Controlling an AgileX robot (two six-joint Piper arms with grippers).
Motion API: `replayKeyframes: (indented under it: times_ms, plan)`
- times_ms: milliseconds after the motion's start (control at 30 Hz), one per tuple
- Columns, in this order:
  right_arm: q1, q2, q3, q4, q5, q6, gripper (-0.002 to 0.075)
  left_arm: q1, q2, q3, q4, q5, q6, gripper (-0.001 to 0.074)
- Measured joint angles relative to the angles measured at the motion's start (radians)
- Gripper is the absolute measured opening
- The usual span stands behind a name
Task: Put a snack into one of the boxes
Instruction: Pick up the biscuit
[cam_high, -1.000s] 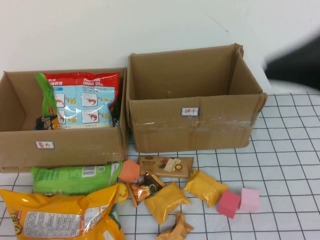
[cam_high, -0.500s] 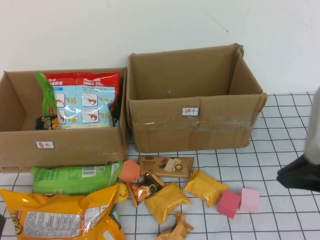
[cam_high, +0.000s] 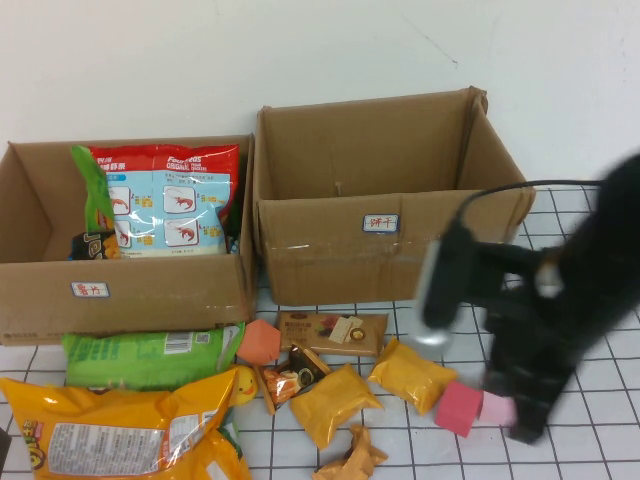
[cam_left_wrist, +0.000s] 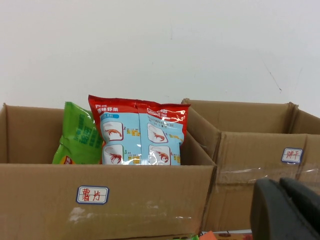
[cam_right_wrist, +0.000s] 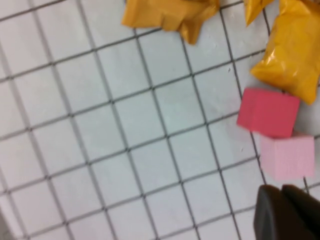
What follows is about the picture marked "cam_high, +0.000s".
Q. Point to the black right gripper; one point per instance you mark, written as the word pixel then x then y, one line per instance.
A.
pixel 535 340

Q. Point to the light pink foam cube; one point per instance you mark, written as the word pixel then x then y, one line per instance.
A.
pixel 495 409

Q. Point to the dark pink foam cube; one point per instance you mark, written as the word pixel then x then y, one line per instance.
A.
pixel 457 410

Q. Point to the yellow snack packet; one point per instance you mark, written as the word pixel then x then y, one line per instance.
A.
pixel 330 405
pixel 410 375

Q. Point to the red shrimp cracker bag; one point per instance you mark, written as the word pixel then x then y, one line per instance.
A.
pixel 165 200

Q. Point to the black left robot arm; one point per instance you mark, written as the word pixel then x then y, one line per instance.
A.
pixel 4 450

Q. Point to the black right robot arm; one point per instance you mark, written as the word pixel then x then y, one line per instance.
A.
pixel 605 240

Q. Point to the small brown orange snack packet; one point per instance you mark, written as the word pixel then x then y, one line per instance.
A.
pixel 295 377

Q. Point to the black snack bag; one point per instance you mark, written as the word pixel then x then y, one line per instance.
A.
pixel 92 247

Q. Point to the white grid tablecloth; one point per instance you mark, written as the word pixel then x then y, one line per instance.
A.
pixel 600 450

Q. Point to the crumpled tan wrapper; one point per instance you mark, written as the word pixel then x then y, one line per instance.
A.
pixel 357 455

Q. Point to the brown biscuit packet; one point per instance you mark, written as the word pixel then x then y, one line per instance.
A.
pixel 310 332

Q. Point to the white label with red writing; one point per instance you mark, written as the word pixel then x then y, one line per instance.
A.
pixel 381 222
pixel 90 289

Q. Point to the tall cardboard box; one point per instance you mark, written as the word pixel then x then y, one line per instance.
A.
pixel 325 270

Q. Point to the orange foam block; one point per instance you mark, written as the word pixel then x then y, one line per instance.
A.
pixel 257 342

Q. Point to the yellow rubber duck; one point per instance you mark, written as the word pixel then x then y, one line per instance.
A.
pixel 246 385

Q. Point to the green chip bag with QR code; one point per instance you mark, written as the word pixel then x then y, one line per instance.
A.
pixel 140 357

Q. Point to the low cardboard box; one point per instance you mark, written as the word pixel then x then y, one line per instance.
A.
pixel 150 300

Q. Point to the large yellow chip bag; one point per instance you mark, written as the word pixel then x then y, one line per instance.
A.
pixel 100 415

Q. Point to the green chip bag with barcode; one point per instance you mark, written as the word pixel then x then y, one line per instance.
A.
pixel 92 200

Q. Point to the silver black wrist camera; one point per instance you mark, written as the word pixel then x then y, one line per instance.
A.
pixel 442 290

